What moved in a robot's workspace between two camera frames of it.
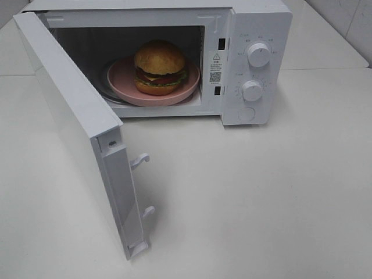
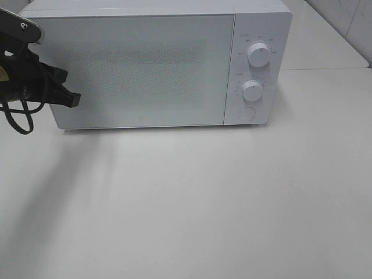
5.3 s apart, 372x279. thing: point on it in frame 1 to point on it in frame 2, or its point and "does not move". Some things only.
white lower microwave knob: [251, 90] does not move
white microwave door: [94, 135] to [143, 70]
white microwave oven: [181, 58] does not move
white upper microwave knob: [258, 54] does not move
